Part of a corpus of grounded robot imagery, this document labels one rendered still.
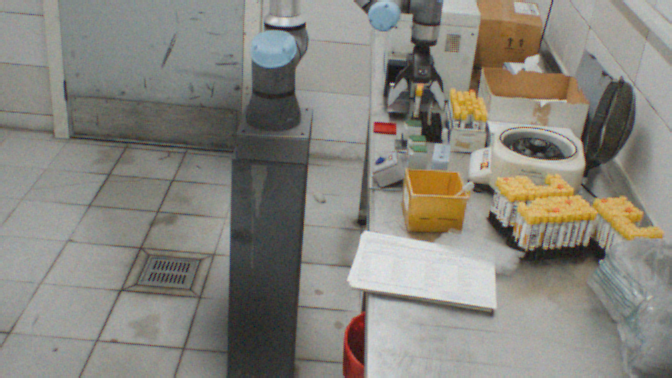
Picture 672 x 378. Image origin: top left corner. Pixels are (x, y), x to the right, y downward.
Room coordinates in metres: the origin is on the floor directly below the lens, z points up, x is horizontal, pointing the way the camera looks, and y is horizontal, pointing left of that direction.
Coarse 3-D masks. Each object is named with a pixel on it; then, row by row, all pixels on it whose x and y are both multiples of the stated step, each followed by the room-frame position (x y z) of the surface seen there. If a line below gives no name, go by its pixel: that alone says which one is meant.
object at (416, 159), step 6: (408, 150) 2.01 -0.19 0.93; (414, 150) 1.98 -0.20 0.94; (420, 150) 1.98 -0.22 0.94; (426, 150) 1.98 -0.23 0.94; (408, 156) 1.98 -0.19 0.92; (414, 156) 1.97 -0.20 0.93; (420, 156) 1.97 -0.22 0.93; (408, 162) 1.98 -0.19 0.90; (414, 162) 1.97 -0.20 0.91; (420, 162) 1.97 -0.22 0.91; (414, 168) 1.97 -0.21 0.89; (420, 168) 1.97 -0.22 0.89
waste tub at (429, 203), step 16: (416, 176) 1.79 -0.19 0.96; (432, 176) 1.80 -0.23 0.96; (448, 176) 1.80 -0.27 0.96; (416, 192) 1.79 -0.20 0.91; (432, 192) 1.80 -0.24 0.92; (448, 192) 1.80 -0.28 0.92; (464, 192) 1.70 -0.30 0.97; (416, 208) 1.67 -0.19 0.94; (432, 208) 1.67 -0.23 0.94; (448, 208) 1.67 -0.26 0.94; (464, 208) 1.68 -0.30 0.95; (416, 224) 1.67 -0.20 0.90; (432, 224) 1.67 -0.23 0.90; (448, 224) 1.67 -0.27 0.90
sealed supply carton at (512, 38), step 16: (480, 0) 3.13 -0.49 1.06; (496, 0) 3.14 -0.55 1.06; (512, 0) 3.17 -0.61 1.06; (480, 16) 2.91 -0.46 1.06; (496, 16) 2.93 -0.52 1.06; (512, 16) 2.94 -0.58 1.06; (528, 16) 2.97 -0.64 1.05; (480, 32) 2.89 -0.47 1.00; (496, 32) 2.88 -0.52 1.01; (512, 32) 2.87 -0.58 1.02; (528, 32) 2.87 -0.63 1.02; (480, 48) 2.89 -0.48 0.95; (496, 48) 2.88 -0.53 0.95; (512, 48) 2.87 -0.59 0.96; (528, 48) 2.87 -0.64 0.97; (480, 64) 2.89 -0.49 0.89; (496, 64) 2.88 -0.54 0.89
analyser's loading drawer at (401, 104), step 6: (390, 84) 2.44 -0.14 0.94; (390, 90) 2.40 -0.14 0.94; (402, 90) 2.39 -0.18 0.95; (408, 90) 2.40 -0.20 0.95; (402, 96) 2.40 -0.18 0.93; (408, 96) 2.43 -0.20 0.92; (396, 102) 2.34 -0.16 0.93; (402, 102) 2.34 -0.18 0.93; (408, 102) 2.34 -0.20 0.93; (390, 108) 2.34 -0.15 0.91; (396, 108) 2.34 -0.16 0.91; (402, 108) 2.34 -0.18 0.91; (408, 108) 2.34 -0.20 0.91
